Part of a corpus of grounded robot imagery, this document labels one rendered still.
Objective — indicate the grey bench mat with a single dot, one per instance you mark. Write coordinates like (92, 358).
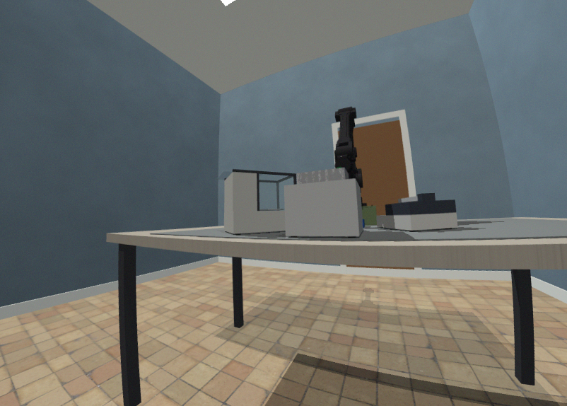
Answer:
(478, 230)

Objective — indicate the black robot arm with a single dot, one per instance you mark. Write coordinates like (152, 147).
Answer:
(345, 156)

